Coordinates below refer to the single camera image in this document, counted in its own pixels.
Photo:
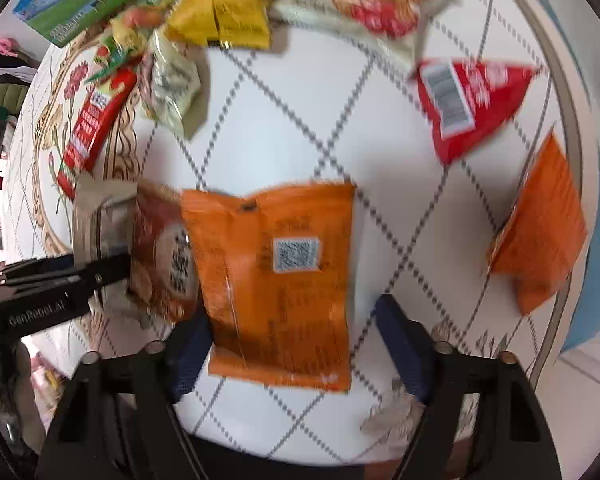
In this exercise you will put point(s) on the pink cloth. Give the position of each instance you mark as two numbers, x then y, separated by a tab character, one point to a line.
0	47

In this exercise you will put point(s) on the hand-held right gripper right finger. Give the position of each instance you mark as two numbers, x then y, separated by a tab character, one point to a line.
402	350

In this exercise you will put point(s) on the blue green printed box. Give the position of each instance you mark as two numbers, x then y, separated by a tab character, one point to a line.
80	0

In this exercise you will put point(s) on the brown cracker snack packet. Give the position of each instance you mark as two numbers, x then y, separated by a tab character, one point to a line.
155	240

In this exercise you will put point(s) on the long red snack packet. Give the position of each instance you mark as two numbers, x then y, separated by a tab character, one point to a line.
87	130

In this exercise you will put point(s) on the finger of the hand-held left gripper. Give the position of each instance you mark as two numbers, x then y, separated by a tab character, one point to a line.
40	266
100	275

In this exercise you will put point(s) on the fruit candy packet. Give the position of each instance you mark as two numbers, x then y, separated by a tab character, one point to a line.
130	25

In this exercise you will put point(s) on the orange snack packet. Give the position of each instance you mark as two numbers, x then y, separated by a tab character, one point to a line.
280	310
540	230

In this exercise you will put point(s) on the large yellow snack packet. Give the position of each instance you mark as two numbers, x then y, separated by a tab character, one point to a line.
230	5

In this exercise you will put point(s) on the pale green white snack packet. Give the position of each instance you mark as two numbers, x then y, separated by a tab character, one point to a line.
172	85

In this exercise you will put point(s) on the white oat cookie packet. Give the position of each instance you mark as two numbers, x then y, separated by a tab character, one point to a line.
380	5

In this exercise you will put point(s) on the pile of clothes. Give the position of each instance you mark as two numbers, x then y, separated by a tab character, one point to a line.
5	95

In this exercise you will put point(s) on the red triangular snack packet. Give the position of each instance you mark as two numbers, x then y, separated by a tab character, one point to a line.
485	110

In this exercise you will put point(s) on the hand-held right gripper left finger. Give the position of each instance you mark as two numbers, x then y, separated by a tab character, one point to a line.
190	360

